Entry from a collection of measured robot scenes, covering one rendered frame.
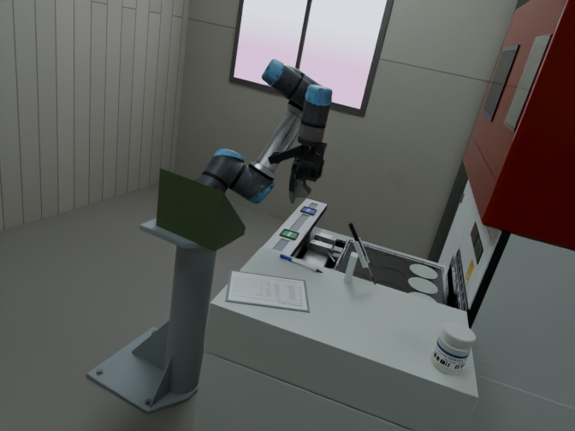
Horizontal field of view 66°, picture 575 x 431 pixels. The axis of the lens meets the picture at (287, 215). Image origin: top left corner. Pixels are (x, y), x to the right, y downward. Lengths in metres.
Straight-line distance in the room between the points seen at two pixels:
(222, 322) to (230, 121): 3.19
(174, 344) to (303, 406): 0.97
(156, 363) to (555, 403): 1.64
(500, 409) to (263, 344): 0.77
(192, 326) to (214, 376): 0.75
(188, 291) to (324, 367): 0.90
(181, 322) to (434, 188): 2.31
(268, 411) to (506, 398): 0.71
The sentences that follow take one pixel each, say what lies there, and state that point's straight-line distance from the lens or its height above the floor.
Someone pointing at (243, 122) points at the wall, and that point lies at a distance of 4.08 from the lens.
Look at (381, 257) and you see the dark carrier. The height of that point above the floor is 0.90.
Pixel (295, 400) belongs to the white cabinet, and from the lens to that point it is 1.16.
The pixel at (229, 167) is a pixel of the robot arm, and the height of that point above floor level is 1.07.
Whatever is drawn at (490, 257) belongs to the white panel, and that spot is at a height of 1.14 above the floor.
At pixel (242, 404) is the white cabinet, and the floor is 0.70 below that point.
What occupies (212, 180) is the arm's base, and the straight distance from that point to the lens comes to 1.71.
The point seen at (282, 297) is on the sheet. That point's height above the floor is 0.97.
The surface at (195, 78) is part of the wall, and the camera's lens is 4.35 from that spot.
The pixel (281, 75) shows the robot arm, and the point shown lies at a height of 1.46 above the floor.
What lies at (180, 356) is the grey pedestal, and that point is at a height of 0.23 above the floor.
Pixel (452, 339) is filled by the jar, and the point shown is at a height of 1.05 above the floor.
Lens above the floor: 1.59
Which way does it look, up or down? 22 degrees down
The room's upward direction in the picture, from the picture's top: 11 degrees clockwise
